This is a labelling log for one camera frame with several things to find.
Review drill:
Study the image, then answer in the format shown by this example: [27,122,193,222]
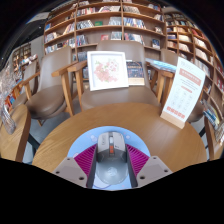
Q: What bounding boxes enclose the light blue book stack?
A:
[145,58,178,74]

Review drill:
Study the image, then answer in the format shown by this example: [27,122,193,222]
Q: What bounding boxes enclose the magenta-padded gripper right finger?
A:
[125,143,174,189]

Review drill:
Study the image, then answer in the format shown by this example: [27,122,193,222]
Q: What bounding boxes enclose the round light blue mouse pad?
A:
[66,125,152,192]

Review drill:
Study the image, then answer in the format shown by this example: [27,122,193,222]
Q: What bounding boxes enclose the dried flowers in glass vase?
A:
[0,61,21,135]

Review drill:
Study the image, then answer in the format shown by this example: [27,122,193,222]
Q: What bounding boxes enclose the stack of blue books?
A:
[201,99,224,131]

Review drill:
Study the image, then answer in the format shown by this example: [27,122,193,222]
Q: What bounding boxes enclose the brown padded wooden armchair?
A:
[151,49,205,124]
[61,39,174,113]
[14,45,76,126]

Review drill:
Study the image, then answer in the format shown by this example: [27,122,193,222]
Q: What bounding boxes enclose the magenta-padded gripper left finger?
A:
[52,143,99,190]

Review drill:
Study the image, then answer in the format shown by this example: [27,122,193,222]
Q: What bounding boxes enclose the white sign on wooden base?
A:
[159,56,207,130]

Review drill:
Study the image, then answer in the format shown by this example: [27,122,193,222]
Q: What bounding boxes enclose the grey and white computer mouse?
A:
[93,131,130,187]

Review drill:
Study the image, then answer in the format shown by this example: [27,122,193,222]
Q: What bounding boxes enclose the dark covered book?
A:
[126,60,146,86]

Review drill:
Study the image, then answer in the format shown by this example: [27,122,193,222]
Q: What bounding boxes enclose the wide wooden bookshelf unit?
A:
[43,0,166,56]

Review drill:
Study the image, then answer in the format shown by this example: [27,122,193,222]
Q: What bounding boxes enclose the small distant wooden bookshelf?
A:
[11,43,38,73]

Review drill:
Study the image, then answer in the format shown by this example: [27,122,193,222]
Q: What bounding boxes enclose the white framed floral picture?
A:
[86,50,130,92]

